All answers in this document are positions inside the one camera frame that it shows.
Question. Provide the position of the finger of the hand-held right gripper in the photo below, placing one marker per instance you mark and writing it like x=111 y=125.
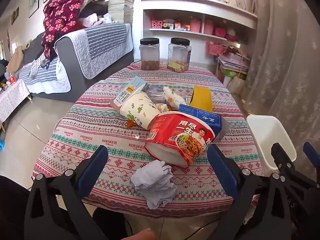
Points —
x=282 y=155
x=311 y=153

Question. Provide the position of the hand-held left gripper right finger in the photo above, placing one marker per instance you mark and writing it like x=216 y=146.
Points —
x=222 y=172

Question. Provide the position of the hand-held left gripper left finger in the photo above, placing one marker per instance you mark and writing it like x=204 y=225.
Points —
x=92 y=172

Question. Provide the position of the white plastic bin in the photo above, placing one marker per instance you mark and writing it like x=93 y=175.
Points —
x=265 y=135

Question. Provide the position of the blue cardboard box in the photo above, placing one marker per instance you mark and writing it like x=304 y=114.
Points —
x=200 y=116

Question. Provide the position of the orange peel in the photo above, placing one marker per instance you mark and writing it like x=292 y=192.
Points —
x=130 y=124

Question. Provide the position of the white tissue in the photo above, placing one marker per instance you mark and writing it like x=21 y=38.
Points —
x=155 y=182

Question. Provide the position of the red instant noodle bowl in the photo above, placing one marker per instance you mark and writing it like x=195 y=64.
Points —
x=170 y=130

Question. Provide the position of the yellow packet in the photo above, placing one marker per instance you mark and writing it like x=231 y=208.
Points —
x=201 y=97

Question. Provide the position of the paper cup with green print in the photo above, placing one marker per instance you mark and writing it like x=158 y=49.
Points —
x=140 y=110

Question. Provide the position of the light blue milk carton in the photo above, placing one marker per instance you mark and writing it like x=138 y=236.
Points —
x=127 y=92

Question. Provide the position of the printed plastic bag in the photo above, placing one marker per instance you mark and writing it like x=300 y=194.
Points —
x=172 y=96

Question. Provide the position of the clear plastic container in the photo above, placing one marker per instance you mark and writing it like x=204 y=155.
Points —
x=156 y=93

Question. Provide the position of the patterned striped tablecloth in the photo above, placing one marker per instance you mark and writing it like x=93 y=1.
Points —
x=100 y=120

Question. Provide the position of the person's dark trousers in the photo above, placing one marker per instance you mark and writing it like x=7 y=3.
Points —
x=10 y=205

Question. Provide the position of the green tissue box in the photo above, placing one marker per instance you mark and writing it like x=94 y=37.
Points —
x=232 y=73

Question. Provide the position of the white embroidered curtain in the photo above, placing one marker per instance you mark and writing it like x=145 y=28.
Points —
x=287 y=55

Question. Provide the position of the striped quilted seat cover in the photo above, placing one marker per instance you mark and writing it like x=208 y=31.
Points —
x=47 y=77

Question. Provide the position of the pile of papers and folders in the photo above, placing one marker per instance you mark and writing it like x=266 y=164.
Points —
x=233 y=61

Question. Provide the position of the side table with patterned cloth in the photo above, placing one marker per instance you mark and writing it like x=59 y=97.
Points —
x=12 y=97

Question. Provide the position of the grey sofa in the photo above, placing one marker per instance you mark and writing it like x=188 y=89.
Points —
x=70 y=62

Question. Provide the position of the hanging pink basket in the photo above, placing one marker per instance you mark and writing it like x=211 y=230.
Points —
x=217 y=48

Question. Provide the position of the black-lidded jar with label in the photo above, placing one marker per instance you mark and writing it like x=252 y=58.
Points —
x=178 y=55

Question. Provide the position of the striped quilted sofa cover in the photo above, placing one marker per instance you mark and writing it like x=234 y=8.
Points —
x=107 y=47

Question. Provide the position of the black-lidded jar with brown contents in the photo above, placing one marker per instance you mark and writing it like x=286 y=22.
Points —
x=150 y=55

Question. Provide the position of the beige plush cushion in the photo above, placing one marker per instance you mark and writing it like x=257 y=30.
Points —
x=16 y=57

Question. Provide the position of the pink storage box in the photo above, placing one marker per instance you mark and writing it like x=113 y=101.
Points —
x=195 y=25
x=209 y=27

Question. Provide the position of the row of upright books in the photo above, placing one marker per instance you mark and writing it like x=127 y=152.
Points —
x=246 y=1

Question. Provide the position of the small pink lattice basket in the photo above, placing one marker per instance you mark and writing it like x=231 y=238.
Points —
x=157 y=24

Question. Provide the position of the red floral blanket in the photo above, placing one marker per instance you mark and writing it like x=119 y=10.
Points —
x=65 y=12

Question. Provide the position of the stack of books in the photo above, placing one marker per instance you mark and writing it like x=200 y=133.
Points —
x=121 y=7

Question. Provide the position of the white shelf unit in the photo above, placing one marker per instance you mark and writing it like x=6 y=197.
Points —
x=175 y=5

